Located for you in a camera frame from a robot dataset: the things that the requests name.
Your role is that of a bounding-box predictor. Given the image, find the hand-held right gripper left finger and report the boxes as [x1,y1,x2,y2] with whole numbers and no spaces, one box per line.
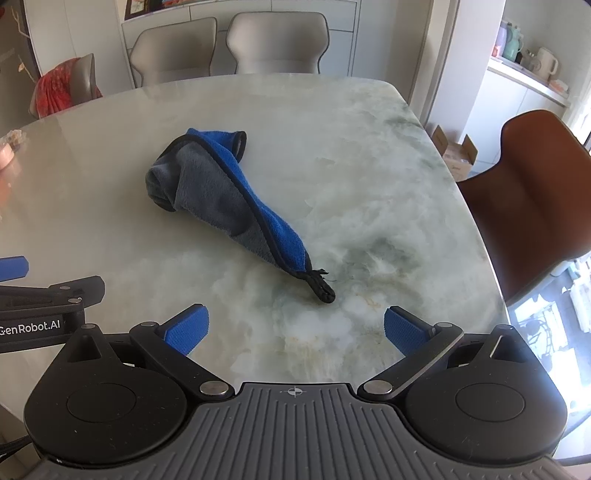
[59,303,233,400]

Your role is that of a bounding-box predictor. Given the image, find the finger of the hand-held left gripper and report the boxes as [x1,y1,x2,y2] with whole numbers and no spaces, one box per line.
[0,275,106,309]
[0,256,30,283]

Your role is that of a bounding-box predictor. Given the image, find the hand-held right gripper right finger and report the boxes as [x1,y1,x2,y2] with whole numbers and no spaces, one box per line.
[358,305,533,401]

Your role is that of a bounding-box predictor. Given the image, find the blue and grey towel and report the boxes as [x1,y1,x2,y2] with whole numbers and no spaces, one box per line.
[145,128,335,304]

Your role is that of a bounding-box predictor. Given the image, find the clear plastic packet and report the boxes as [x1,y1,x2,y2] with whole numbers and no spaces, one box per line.
[0,130,30,151]

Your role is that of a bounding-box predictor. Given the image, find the open cardboard box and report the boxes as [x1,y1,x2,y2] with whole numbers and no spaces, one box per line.
[428,124,481,182]

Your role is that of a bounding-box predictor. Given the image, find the chair with red cloth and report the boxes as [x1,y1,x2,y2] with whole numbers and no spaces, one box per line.
[30,58,103,121]

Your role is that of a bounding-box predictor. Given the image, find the brown leather chair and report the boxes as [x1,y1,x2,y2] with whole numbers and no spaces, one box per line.
[455,109,591,306]

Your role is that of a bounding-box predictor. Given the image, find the grey chair under red cloth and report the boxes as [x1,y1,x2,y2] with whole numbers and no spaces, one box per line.
[73,53,103,100]

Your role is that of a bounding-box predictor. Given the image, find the dried branch decoration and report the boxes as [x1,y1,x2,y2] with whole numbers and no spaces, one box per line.
[8,8,40,84]

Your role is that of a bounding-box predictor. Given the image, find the white sideboard cabinet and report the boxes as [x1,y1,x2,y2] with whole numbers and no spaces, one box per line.
[471,55,574,178]

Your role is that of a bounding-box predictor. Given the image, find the grey upholstered dining chair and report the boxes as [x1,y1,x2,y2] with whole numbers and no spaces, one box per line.
[226,11,331,76]
[129,17,218,88]

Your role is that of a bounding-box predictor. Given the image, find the cream electric kettle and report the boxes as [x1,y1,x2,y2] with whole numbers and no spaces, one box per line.
[525,46,560,86]

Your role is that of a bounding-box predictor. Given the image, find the mint green thermos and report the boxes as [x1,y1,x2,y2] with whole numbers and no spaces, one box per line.
[502,25,525,64]

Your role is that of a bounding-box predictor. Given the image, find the framed wall picture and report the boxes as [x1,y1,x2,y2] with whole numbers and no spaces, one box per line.
[123,0,161,22]

